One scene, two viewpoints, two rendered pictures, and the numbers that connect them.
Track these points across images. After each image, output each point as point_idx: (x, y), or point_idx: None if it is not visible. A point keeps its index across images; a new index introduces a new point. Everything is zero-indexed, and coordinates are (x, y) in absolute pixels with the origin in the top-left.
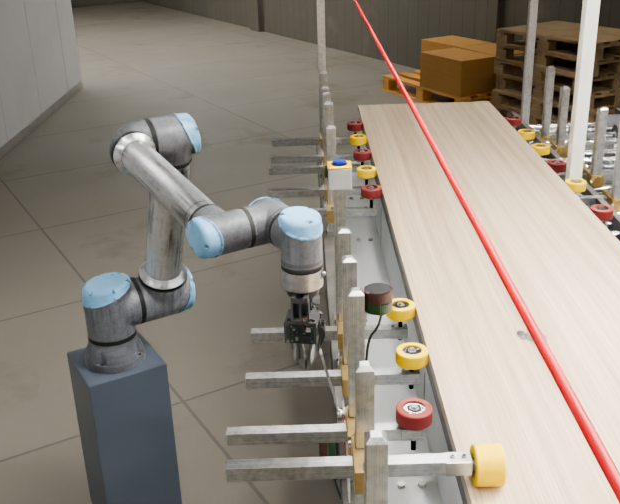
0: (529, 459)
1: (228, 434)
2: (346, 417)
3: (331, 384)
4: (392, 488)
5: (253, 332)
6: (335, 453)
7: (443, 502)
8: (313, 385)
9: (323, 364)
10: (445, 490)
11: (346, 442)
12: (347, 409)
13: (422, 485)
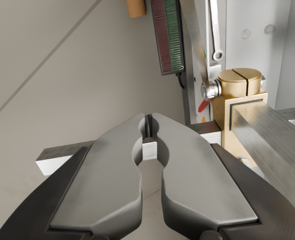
0: None
1: (47, 175)
2: (225, 130)
3: (206, 76)
4: (235, 39)
5: None
6: (178, 38)
7: (285, 62)
8: None
9: (195, 53)
10: None
11: (208, 105)
12: (229, 108)
13: (270, 34)
